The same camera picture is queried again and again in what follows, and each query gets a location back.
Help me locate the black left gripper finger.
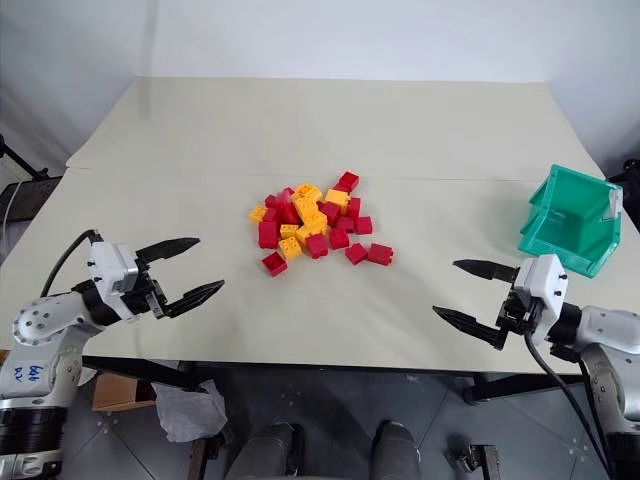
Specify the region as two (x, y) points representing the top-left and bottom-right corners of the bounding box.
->
(163, 279), (226, 320)
(135, 237), (202, 264)

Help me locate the black table frame bar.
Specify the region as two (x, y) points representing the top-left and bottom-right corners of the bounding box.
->
(461, 371), (587, 407)
(81, 355), (209, 394)

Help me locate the white thin cable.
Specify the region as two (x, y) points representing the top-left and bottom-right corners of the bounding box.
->
(0, 181), (24, 251)

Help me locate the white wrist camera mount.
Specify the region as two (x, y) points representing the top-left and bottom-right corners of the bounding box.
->
(514, 253), (569, 314)
(87, 241), (140, 324)

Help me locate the black tripod stand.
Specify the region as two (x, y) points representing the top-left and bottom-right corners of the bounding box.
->
(0, 133), (52, 182)

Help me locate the green plastic bin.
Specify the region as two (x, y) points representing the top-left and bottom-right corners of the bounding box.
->
(516, 164), (625, 279)

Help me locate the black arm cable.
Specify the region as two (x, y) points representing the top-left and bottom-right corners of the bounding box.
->
(39, 229), (104, 299)
(523, 331), (617, 480)

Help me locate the brown cardboard box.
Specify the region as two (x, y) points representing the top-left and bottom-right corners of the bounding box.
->
(91, 371), (158, 413)

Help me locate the dark floor mat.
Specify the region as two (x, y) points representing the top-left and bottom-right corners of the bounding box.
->
(0, 178), (64, 222)

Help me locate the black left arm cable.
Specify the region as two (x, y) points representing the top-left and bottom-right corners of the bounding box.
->
(39, 229), (104, 299)

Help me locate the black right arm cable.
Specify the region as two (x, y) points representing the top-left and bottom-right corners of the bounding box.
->
(523, 331), (617, 480)

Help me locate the black metal floor bracket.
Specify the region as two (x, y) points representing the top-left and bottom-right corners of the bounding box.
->
(446, 441), (502, 477)

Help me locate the red plastic building brick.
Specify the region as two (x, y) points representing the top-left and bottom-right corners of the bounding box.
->
(274, 186), (304, 227)

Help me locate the white crumpled plastic bag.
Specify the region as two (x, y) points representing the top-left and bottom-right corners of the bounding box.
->
(151, 378), (229, 444)

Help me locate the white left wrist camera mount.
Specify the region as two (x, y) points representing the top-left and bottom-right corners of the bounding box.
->
(87, 241), (140, 324)

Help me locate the white label on bin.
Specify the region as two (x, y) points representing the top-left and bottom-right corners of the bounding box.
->
(601, 186), (624, 222)

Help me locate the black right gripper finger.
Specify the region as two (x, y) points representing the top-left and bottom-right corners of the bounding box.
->
(431, 305), (509, 352)
(451, 258), (519, 283)

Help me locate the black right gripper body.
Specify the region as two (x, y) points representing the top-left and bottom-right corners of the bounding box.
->
(495, 284), (544, 336)

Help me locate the black object at wall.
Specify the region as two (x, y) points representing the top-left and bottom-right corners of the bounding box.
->
(606, 158), (640, 184)

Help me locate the dark rounded shape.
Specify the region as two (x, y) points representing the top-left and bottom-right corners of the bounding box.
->
(369, 419), (424, 480)
(226, 421), (307, 480)

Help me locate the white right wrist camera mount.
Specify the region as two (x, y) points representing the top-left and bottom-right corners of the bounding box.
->
(514, 253), (569, 314)

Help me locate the brown table leg foot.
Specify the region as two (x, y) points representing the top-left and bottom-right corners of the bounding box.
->
(189, 429), (234, 480)

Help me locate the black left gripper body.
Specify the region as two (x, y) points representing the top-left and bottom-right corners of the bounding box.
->
(119, 256), (169, 322)

